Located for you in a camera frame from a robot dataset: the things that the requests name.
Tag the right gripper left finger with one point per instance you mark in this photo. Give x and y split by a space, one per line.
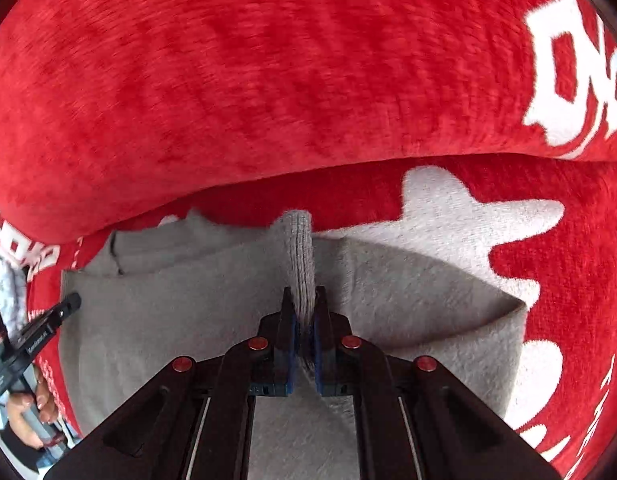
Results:
194 419

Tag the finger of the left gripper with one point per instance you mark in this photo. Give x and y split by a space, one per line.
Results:
59 313

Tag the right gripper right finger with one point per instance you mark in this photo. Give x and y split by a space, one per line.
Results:
414 419

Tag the grey knitted sweater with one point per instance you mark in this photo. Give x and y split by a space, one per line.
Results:
195 288

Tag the white floral cloth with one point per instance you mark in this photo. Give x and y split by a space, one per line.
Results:
12 298

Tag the red blanket with white characters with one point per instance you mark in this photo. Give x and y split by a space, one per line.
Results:
482 133

